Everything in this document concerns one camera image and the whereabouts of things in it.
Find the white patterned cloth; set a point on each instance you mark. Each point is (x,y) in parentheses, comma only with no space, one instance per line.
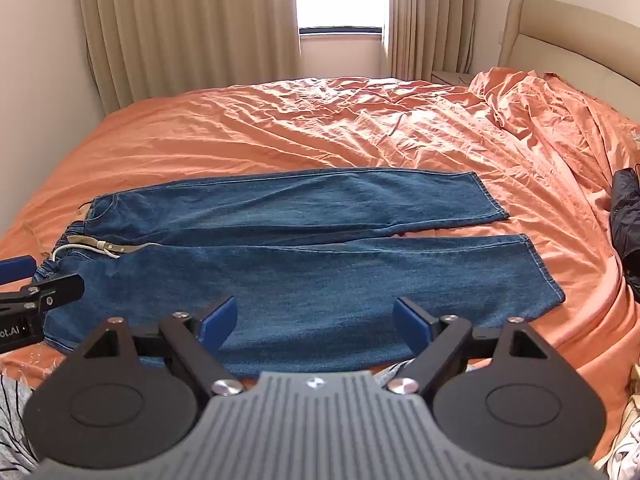
(625,435)

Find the blue denim pants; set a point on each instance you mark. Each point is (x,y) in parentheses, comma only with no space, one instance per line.
(300,270)

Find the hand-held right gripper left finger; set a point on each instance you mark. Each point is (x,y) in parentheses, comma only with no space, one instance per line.
(221,321)

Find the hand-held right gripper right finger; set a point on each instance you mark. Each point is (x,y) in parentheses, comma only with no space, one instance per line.
(411,321)

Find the crumpled orange duvet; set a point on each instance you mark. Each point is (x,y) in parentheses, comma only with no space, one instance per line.
(550,110)

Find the beige bed headboard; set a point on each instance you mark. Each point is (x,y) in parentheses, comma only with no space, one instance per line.
(560,35)

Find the narrow beige curtain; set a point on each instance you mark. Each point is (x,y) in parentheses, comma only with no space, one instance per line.
(430,15)

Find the beige nightstand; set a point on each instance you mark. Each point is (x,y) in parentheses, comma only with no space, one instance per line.
(452,78)

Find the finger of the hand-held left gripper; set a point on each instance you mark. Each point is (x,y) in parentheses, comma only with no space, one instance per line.
(55,292)
(17,267)

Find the black garment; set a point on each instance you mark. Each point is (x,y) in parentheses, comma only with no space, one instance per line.
(627,220)

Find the orange bed sheet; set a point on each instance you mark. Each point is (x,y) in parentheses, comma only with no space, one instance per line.
(300,125)

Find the wide beige curtain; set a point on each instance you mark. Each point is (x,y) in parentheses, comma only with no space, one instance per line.
(190,25)

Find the grey striped cloth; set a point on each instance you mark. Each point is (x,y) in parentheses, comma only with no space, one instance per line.
(17,420)

